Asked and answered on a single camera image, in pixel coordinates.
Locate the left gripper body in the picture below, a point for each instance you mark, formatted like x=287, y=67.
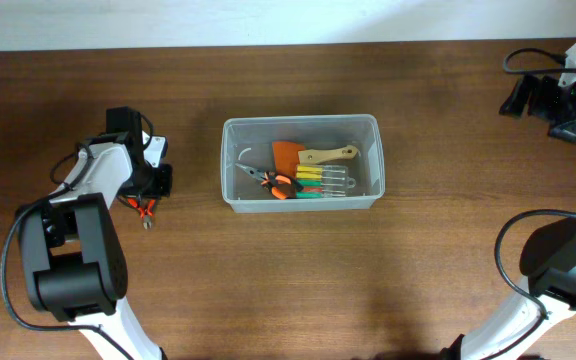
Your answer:
x=152, y=182

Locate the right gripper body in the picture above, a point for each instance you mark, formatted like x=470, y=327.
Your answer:
x=564, y=104

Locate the red-handled side cutters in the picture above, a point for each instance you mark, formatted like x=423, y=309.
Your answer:
x=146, y=211

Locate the orange-black needle-nose pliers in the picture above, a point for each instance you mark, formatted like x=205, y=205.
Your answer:
x=281, y=186

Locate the orange scraper with wooden handle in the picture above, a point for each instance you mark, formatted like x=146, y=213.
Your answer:
x=288, y=155

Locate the clear case of screwdrivers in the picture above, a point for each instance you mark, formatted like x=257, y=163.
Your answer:
x=324, y=181

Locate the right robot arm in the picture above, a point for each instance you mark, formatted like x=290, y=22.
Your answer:
x=545, y=295

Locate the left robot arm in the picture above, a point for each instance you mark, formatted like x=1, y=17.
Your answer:
x=73, y=263

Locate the clear plastic container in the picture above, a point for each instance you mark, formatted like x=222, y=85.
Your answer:
x=249, y=141

